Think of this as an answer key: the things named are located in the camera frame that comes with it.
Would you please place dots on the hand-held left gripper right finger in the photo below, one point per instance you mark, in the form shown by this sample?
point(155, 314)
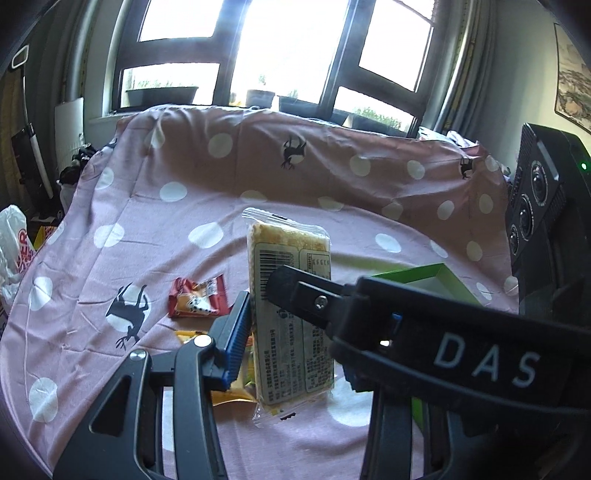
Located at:
point(388, 438)

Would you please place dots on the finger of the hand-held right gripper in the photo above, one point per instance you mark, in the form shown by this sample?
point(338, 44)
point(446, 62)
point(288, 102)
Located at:
point(461, 332)

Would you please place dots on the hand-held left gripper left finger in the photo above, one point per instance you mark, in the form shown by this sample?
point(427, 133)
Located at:
point(238, 332)

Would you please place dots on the green cardboard box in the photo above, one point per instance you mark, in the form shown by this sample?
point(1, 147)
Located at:
point(434, 272)

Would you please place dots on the clear cracker pack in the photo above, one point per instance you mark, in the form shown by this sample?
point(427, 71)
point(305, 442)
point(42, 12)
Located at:
point(286, 249)

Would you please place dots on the yellow snack packet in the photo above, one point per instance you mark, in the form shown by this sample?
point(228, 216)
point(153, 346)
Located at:
point(240, 383)

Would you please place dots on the dark red snack packet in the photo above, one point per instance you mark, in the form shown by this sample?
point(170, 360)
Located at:
point(194, 300)

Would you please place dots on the pink polka dot blanket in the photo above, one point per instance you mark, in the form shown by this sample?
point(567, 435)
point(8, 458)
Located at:
point(184, 161)

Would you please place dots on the grey curtain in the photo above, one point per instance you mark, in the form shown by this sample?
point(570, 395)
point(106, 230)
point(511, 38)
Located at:
point(461, 69)
point(87, 55)

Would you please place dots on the long dark planter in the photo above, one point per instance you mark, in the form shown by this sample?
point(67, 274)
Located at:
point(378, 121)
point(161, 95)
point(309, 108)

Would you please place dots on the dark cloth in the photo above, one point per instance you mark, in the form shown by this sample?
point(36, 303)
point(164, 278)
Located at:
point(74, 173)

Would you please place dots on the round dark plant pot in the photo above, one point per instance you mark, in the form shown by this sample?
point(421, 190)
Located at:
point(261, 98)

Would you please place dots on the white plastic bag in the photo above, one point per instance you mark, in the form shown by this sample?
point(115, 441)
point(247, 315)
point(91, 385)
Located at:
point(14, 249)

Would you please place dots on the stick vacuum cleaner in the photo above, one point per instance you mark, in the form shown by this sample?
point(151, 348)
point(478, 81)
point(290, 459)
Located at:
point(39, 161)

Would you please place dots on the white radiator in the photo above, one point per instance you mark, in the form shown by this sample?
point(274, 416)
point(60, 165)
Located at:
point(69, 129)

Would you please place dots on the framed wall picture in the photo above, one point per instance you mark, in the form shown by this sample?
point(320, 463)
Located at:
point(575, 87)

